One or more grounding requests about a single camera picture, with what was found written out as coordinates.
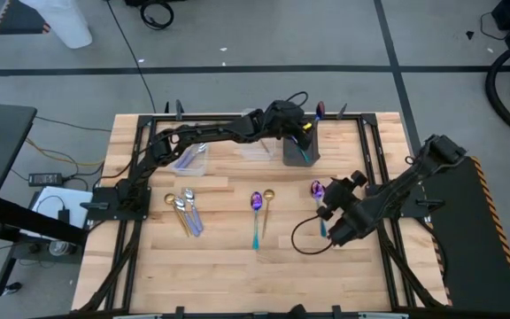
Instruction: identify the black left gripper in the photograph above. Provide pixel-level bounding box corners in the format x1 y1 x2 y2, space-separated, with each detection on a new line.
264 99 317 152

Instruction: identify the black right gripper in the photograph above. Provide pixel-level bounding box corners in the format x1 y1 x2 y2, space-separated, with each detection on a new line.
318 170 374 247

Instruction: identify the grey plastic bin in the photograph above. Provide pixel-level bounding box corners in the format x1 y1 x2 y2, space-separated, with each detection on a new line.
282 115 322 168

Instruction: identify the small clear plastic bin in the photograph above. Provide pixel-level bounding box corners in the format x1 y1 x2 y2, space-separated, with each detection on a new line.
241 108 279 161

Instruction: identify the large clear plastic bin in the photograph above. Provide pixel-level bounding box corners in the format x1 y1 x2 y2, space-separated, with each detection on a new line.
168 140 211 177

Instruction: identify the large black hazard-striped mat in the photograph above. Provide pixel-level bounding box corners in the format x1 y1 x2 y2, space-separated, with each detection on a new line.
415 154 510 315

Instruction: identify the white plastic bucket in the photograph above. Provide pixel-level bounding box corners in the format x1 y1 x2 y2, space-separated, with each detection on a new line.
19 0 93 50

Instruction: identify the white paper sheet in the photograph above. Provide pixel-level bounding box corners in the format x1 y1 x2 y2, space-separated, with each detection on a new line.
30 185 95 240

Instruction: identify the black power brick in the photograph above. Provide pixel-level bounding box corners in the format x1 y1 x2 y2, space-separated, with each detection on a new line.
27 172 64 188

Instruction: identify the round metal disc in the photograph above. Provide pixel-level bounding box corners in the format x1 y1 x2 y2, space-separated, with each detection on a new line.
47 240 78 258

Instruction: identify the small black hazard-striped mat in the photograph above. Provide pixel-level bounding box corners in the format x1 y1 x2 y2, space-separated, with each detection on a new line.
0 0 52 35

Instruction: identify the black aluminium table frame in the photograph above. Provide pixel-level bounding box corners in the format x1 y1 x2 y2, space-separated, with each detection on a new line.
77 113 449 319

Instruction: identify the black right camera cable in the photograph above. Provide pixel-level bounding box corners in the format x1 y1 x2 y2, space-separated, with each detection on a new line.
290 214 340 256

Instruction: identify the black cable coil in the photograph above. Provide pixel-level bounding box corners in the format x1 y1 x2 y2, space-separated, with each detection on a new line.
138 0 175 31

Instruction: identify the long black floor cable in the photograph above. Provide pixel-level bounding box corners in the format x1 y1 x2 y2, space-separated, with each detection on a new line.
105 0 158 114

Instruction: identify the yellow floor cable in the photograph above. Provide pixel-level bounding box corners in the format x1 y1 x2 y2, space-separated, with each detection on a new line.
24 136 105 168

